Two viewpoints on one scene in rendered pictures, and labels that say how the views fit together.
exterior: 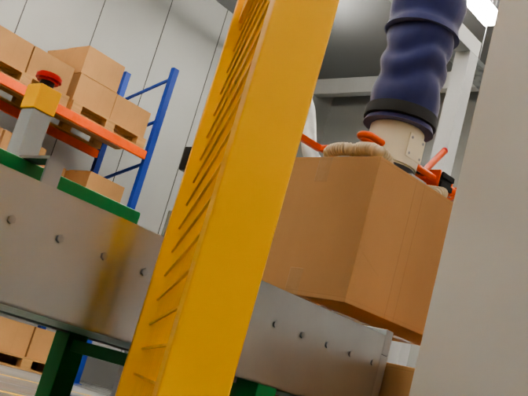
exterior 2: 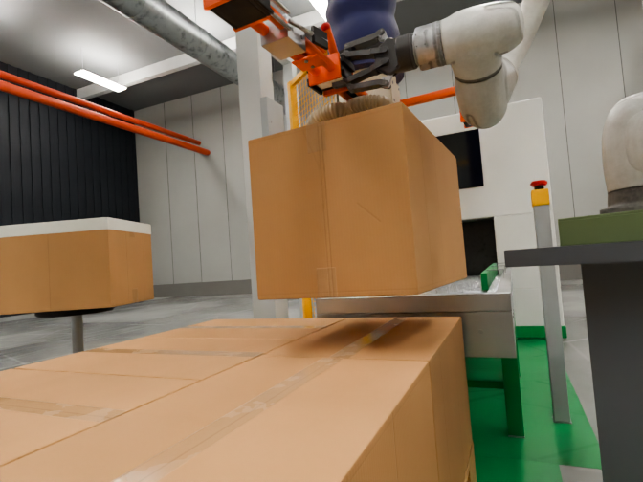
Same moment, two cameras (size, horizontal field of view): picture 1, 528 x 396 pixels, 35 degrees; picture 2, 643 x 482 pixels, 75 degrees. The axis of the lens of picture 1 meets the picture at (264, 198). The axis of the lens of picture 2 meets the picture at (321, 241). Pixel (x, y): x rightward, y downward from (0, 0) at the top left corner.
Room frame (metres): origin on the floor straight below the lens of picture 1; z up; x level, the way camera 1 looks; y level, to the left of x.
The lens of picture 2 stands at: (3.57, -0.92, 0.75)
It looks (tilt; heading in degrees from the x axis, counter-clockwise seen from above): 3 degrees up; 160
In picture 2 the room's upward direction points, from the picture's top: 4 degrees counter-clockwise
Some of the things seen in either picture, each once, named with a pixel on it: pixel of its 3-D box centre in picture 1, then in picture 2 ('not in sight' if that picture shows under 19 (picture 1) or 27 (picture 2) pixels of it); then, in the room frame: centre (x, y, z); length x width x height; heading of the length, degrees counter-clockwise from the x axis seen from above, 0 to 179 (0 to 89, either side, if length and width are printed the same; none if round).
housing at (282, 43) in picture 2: not in sight; (283, 38); (2.81, -0.68, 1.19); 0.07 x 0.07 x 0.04; 43
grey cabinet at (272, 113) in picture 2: not in sight; (273, 125); (1.06, -0.26, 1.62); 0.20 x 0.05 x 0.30; 136
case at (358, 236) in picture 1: (372, 256); (371, 217); (2.49, -0.36, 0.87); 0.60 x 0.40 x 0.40; 132
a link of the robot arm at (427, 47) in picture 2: not in sight; (429, 47); (2.83, -0.36, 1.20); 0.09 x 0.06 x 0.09; 136
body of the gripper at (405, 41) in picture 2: not in sight; (395, 55); (2.78, -0.42, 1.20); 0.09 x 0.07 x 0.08; 46
